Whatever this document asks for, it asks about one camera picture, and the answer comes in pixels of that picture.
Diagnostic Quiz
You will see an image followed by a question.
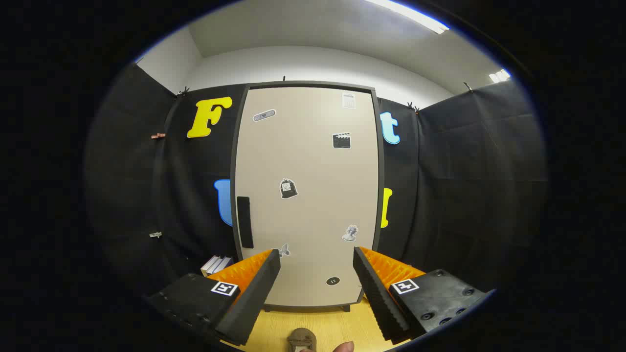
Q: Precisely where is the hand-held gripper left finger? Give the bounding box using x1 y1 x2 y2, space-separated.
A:
146 248 282 347

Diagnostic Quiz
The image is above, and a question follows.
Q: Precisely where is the beige shoe cabinet door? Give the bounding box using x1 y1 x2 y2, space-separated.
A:
235 87 381 308

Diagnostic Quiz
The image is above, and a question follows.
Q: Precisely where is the white book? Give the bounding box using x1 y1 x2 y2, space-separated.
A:
201 254 222 277

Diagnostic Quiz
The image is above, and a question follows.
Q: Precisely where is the brown fluffy shoe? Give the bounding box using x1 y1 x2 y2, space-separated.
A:
288 328 317 352

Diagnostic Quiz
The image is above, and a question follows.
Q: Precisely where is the black backdrop cloth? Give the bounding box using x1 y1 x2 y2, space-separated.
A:
83 64 548 313

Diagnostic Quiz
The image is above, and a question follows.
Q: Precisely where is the long ceiling light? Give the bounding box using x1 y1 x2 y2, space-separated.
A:
364 0 449 34

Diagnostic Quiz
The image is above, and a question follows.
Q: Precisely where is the grey shoe cabinet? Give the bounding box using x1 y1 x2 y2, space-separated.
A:
231 81 385 313

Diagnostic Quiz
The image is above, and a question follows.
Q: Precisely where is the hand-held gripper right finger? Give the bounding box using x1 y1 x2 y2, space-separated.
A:
353 247 495 343

